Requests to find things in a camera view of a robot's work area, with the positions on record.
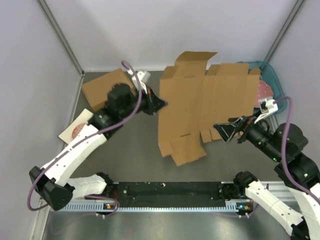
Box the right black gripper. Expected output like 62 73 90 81
212 108 282 161

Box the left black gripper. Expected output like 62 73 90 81
120 85 168 119

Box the brown cardboard box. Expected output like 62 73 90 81
158 51 261 166
81 68 133 112

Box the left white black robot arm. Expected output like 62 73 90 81
29 83 168 211

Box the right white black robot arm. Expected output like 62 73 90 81
213 116 320 240

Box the closed brown cardboard box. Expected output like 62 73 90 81
81 68 133 112

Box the pink polka dot plate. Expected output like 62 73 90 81
254 80 274 108

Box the red patterned bowl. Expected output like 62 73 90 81
71 122 86 139

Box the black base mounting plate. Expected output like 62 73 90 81
99 181 247 208

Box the white square board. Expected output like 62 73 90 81
58 108 94 144

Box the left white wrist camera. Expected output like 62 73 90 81
127 69 151 93

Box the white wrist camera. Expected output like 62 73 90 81
254 97 279 124
127 69 151 93

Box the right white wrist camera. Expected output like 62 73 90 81
254 97 279 124

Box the grey slotted cable duct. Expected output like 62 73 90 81
49 201 253 213

